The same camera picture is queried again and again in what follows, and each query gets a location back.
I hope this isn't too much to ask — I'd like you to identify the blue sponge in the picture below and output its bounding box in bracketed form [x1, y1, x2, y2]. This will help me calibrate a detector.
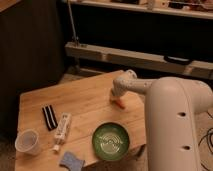
[59, 152, 85, 171]

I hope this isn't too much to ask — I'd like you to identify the black handle on shelf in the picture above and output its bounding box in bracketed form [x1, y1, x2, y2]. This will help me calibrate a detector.
[164, 56, 192, 65]

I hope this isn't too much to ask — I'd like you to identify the wooden shelf rail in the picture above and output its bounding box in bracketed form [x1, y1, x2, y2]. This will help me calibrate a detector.
[65, 42, 213, 80]

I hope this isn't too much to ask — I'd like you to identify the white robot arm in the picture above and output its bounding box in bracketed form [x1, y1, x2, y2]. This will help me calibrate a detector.
[110, 70, 213, 171]

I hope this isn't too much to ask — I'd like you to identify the clear plastic cup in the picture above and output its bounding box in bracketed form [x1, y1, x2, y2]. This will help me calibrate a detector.
[15, 129, 41, 155]

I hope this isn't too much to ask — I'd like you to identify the black cable on floor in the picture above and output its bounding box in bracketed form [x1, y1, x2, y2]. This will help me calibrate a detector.
[198, 111, 213, 169]

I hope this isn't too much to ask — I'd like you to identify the green bowl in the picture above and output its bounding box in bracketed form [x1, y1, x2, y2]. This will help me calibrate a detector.
[92, 122, 130, 161]

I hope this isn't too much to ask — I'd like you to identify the white tube with label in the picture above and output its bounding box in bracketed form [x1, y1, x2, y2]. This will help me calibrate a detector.
[53, 113, 72, 152]

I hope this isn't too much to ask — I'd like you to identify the black white striped cloth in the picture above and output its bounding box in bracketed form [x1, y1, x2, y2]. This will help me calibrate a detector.
[42, 105, 58, 131]

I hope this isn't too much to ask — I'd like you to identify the metal stand pole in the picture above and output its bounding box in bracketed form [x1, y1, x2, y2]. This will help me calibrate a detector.
[67, 0, 79, 46]

